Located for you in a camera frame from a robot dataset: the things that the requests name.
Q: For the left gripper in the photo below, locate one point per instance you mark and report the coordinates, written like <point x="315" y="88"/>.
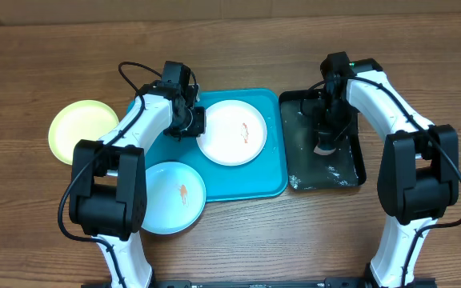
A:
<point x="198" y="129"/>

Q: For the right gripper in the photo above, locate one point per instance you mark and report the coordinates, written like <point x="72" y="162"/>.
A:
<point x="319" y="115"/>

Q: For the green scrubbing sponge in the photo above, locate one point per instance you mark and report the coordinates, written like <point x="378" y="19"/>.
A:
<point x="325" y="146"/>

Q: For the white plate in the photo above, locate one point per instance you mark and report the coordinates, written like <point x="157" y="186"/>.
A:
<point x="235" y="133"/>

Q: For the light blue plate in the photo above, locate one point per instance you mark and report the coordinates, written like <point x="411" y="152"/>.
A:
<point x="176" y="196"/>

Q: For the yellow-green plate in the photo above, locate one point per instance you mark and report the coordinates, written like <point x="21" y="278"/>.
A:
<point x="86" y="119"/>

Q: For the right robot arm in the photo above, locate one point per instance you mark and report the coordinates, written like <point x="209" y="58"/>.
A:
<point x="418" y="174"/>

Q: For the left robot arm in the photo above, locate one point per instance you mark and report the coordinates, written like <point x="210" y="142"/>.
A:
<point x="105" y="202"/>

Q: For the black plastic tray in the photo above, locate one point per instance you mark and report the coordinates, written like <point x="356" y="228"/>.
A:
<point x="307" y="170"/>

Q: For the teal plastic tray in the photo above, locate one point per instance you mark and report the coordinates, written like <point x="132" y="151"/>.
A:
<point x="263" y="177"/>

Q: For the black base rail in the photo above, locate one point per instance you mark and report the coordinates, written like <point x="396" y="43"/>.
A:
<point x="326" y="283"/>

